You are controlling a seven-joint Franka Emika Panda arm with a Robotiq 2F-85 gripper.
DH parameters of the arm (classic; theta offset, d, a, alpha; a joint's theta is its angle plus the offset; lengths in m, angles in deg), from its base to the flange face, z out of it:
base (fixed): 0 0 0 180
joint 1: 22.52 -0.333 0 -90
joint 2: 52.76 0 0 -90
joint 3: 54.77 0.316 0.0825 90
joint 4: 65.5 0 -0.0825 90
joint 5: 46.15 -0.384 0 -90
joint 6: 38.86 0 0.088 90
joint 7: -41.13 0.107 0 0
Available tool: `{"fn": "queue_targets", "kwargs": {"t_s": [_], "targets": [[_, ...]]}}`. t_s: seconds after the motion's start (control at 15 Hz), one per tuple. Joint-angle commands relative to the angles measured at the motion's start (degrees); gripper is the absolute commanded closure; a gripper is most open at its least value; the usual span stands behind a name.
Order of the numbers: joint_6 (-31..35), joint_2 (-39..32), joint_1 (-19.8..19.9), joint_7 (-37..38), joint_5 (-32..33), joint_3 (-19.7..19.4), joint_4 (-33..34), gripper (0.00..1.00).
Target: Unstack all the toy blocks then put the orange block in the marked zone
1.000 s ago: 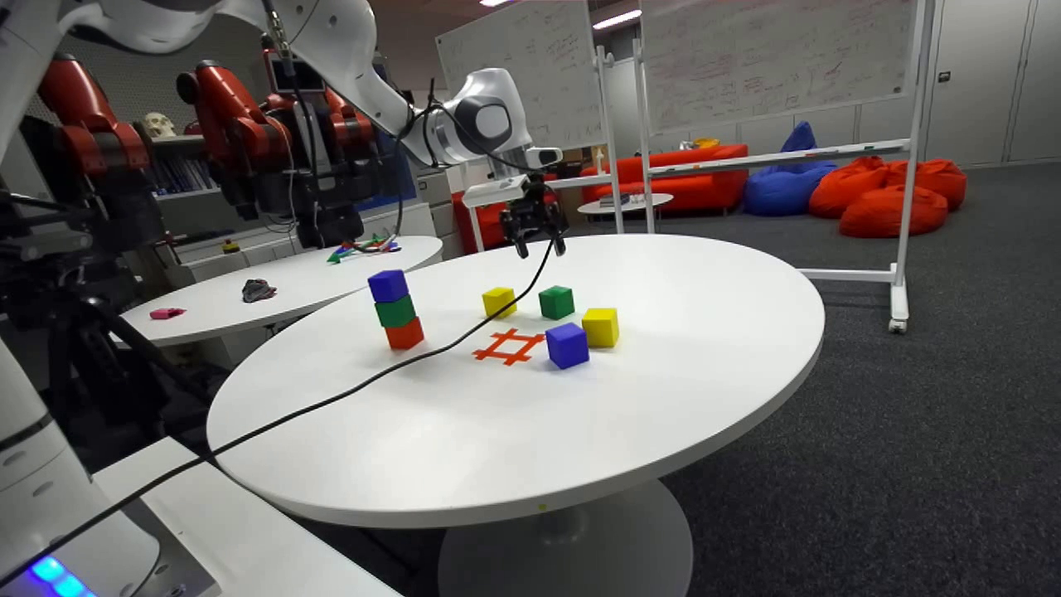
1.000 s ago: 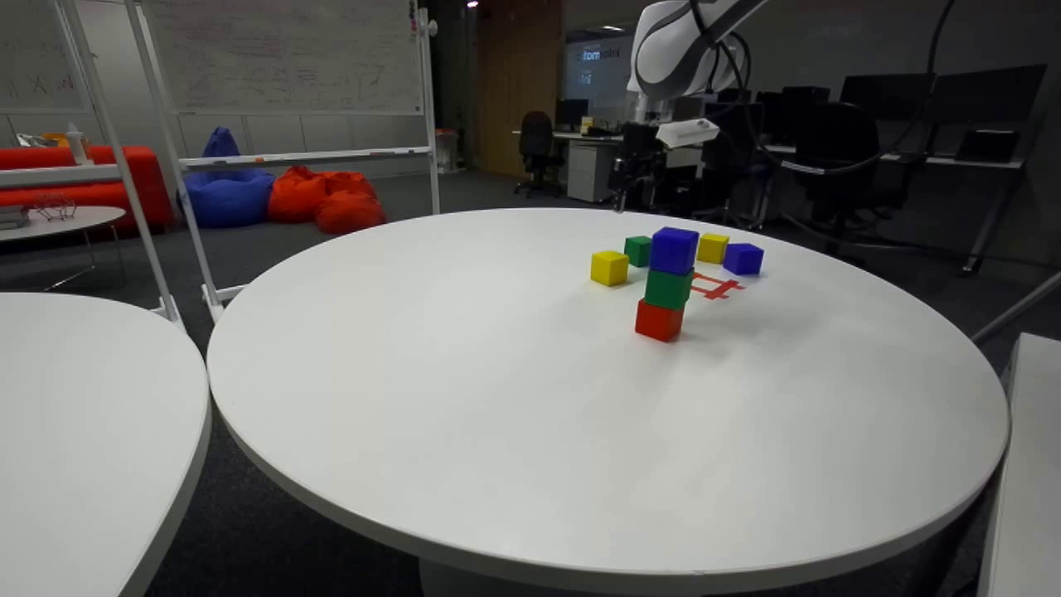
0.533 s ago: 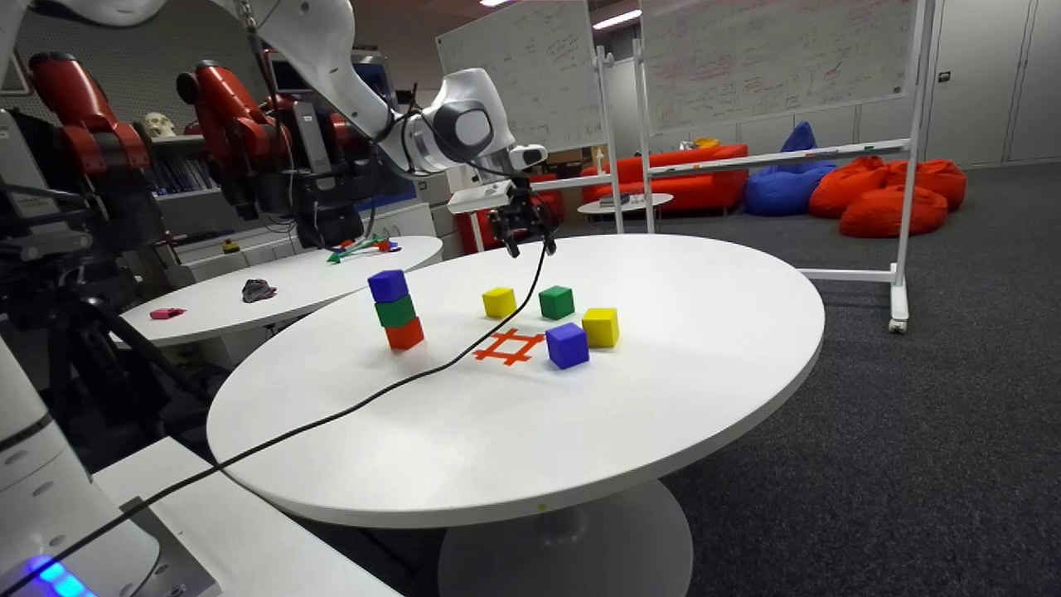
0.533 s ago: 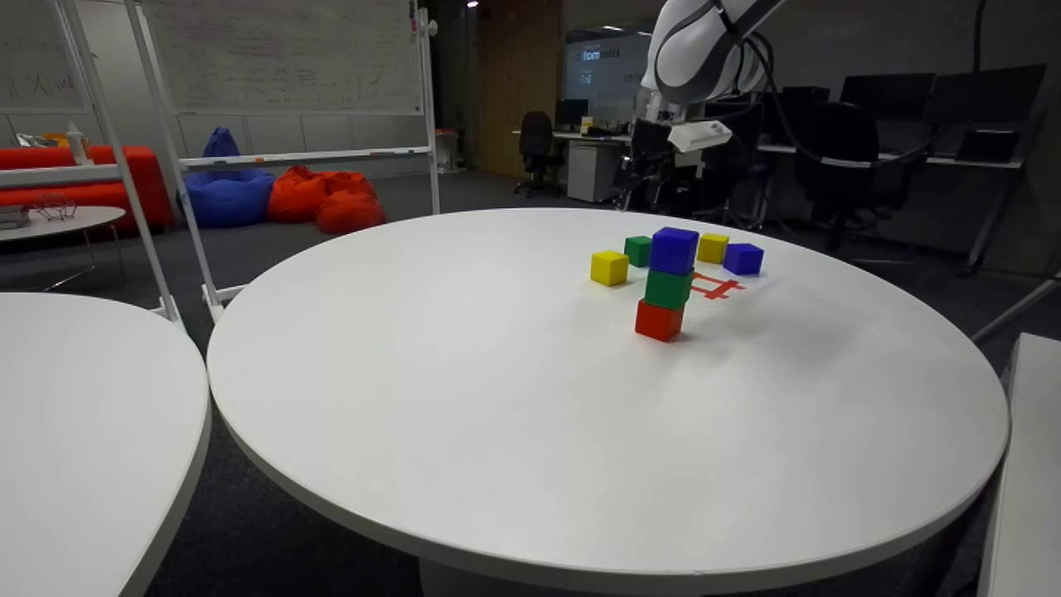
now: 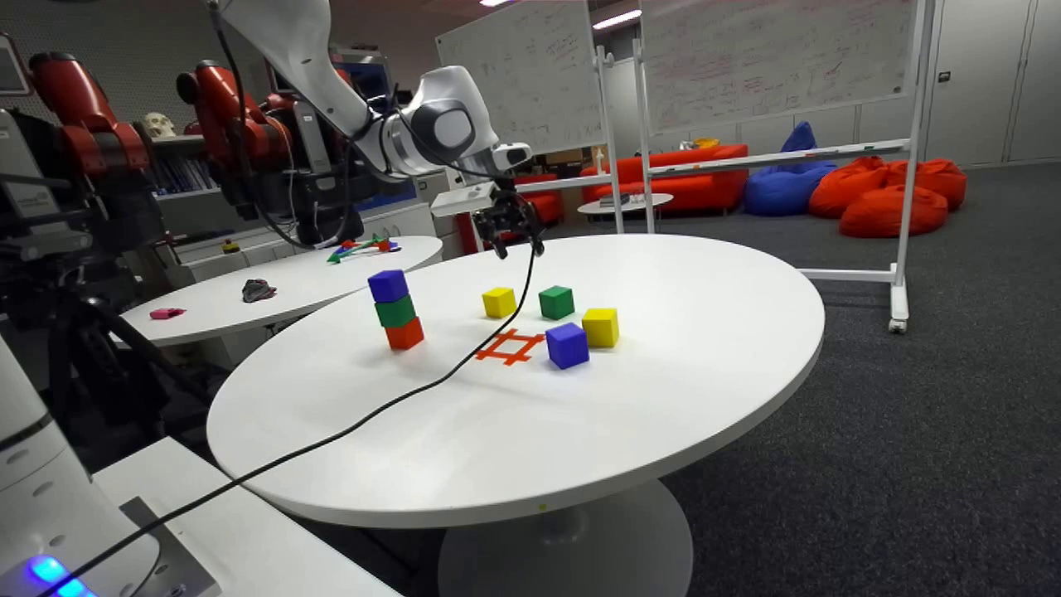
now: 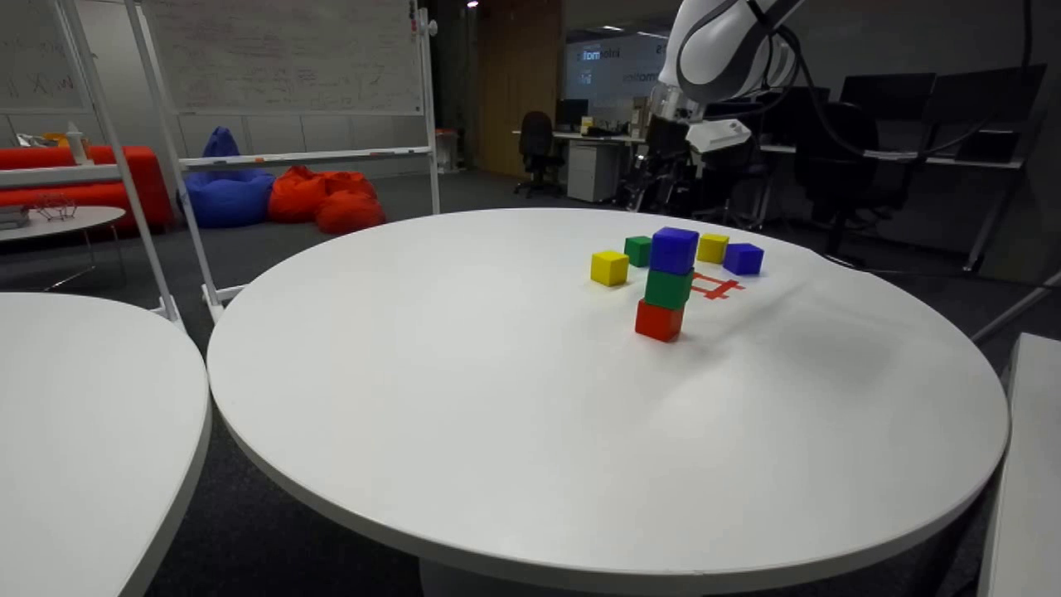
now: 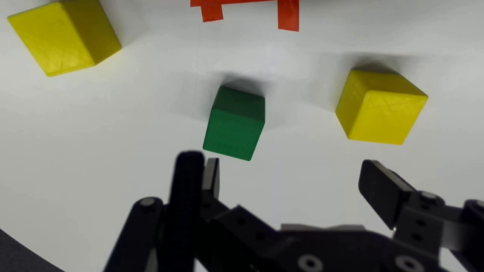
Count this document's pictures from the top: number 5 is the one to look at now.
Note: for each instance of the small pink object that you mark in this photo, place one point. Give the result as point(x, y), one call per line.
point(167, 314)

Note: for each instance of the blue toy block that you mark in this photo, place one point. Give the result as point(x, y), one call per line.
point(386, 285)
point(569, 345)

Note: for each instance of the small red toy piece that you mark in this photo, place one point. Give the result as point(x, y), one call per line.
point(386, 242)

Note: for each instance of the yellow toy block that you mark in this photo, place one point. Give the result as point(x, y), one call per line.
point(497, 302)
point(600, 327)

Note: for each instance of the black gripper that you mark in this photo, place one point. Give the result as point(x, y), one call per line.
point(508, 208)

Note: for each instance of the blue beanbag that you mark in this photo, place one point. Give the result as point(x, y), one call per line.
point(782, 185)

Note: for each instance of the white table pedestal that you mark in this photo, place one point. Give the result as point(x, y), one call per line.
point(566, 551)

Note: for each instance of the small whiteboard on stand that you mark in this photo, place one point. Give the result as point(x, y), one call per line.
point(551, 69)

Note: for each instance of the orange tape grid mark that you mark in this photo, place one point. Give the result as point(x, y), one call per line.
point(508, 345)

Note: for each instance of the small white round table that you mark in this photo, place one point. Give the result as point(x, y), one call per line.
point(624, 204)

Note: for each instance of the orange beanbag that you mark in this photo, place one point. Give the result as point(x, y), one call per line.
point(947, 185)
point(848, 188)
point(897, 211)

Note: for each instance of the orange toy block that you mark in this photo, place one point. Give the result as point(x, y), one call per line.
point(407, 332)

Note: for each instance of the small yellow object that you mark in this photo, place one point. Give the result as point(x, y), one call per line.
point(230, 246)

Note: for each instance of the small multicolour object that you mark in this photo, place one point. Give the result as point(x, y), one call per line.
point(344, 255)

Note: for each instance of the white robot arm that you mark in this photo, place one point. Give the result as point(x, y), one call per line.
point(298, 43)

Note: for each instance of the red beanbag sofa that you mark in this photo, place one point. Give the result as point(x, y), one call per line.
point(548, 208)
point(698, 185)

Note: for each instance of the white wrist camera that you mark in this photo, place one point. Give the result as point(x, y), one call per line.
point(461, 200)

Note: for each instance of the ceiling light strip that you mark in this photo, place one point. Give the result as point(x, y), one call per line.
point(618, 19)

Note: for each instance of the gray lump object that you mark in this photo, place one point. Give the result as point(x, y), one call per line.
point(258, 289)

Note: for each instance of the large whiteboard on stand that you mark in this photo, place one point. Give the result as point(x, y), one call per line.
point(775, 53)

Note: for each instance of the white base unit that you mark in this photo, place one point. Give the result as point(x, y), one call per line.
point(221, 541)

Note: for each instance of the green toy block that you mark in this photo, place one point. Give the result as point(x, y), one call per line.
point(394, 314)
point(555, 302)

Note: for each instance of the white round side table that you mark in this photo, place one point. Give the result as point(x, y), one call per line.
point(298, 289)

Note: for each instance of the small white figurine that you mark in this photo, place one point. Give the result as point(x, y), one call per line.
point(152, 128)

